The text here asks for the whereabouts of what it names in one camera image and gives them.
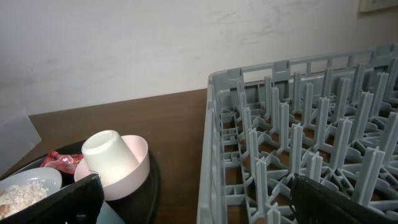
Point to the light blue cup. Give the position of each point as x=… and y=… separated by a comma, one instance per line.
x=108, y=216

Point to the pink bowl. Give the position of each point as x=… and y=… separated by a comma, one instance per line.
x=129, y=183

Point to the grey plate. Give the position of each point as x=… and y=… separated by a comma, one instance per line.
x=50, y=178

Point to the cream white cup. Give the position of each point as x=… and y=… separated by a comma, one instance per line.
x=108, y=155

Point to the grey dishwasher rack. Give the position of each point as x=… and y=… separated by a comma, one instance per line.
x=330, y=117

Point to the round black tray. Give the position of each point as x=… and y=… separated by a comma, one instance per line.
x=139, y=207

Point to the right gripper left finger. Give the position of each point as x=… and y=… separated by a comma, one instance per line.
x=79, y=202

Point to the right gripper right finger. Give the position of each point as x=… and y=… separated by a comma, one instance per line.
x=312, y=202

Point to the rice and nut scraps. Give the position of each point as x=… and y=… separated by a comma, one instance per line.
x=18, y=197

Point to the red snack wrapper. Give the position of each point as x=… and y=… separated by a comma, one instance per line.
x=66, y=163

